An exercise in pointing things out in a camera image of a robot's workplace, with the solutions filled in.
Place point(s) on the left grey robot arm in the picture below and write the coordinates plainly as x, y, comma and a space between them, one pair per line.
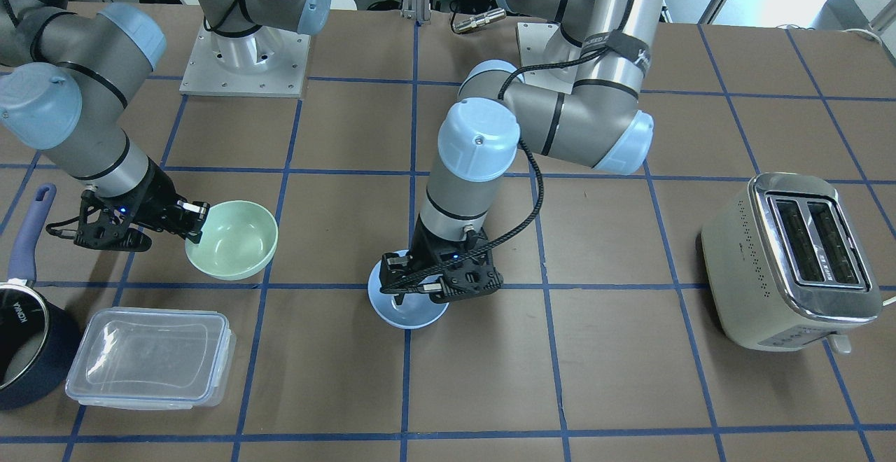
579, 107

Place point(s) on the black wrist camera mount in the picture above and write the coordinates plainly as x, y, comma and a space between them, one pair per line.
99, 226

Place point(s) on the clear plastic lidded container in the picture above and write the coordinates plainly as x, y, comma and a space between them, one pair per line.
152, 359

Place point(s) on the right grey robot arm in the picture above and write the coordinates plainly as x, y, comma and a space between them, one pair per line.
71, 78

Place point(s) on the silver cylindrical connector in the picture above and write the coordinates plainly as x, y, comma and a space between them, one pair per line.
476, 21

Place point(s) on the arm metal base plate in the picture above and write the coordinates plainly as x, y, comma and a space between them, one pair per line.
545, 44
269, 63

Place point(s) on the dark blue saucepan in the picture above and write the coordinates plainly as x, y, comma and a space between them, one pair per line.
38, 339

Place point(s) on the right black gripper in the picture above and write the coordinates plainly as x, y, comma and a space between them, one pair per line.
157, 198

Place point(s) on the green bowl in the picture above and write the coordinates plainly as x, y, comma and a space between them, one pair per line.
239, 239

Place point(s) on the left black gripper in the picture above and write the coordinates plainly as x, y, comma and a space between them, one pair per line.
422, 241

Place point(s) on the cream toaster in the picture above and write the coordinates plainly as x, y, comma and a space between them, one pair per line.
786, 268

